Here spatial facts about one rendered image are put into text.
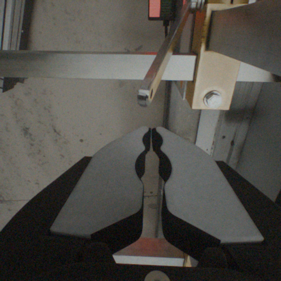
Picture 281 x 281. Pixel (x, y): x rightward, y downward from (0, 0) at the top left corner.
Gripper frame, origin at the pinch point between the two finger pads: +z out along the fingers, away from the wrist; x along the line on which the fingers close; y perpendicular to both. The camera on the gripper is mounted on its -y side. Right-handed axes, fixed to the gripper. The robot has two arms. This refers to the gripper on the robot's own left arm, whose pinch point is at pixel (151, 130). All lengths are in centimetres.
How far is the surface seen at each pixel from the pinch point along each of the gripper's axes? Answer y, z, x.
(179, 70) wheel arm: -1.1, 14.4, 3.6
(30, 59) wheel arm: -2.1, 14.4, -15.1
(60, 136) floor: 58, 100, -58
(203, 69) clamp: -1.4, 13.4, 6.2
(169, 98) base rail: 7.7, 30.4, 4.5
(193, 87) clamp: 0.9, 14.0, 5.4
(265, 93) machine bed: 7.7, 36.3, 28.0
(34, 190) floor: 109, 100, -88
